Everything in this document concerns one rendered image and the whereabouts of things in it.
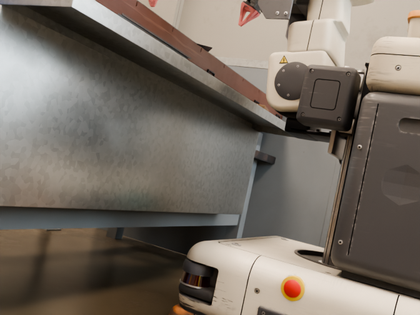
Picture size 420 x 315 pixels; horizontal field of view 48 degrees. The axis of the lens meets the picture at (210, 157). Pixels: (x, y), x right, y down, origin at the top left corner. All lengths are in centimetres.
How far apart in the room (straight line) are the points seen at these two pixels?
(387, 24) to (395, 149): 324
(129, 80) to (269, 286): 58
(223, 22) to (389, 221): 384
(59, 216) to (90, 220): 12
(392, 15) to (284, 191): 233
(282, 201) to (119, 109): 130
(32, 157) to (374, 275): 73
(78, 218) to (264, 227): 123
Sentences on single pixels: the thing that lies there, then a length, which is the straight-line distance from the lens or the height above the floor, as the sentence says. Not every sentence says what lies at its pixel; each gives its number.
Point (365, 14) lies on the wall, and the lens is 431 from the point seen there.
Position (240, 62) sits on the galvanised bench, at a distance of 251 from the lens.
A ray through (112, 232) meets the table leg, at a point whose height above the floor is 3.
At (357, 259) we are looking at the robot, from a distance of 105.
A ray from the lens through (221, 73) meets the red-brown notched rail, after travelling 170.
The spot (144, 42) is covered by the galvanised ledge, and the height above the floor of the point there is 66.
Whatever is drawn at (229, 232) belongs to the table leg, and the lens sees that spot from 225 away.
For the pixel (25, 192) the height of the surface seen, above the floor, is 33.
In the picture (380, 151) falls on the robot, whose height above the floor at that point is 56.
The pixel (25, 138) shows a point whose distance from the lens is 98.
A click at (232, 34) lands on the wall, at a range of 462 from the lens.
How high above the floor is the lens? 44
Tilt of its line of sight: 2 degrees up
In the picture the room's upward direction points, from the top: 12 degrees clockwise
